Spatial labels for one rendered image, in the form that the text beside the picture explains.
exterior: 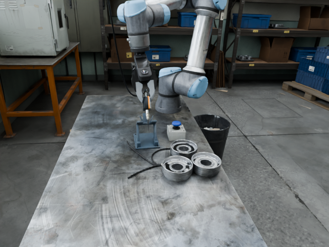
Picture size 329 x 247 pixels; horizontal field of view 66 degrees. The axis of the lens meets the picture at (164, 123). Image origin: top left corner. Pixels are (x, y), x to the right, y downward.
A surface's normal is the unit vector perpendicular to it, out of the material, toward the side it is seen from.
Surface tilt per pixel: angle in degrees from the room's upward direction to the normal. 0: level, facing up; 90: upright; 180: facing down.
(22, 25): 90
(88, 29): 90
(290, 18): 90
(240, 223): 0
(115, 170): 0
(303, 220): 0
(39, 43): 87
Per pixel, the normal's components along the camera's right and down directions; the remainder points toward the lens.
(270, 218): 0.03, -0.90
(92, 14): 0.13, 0.43
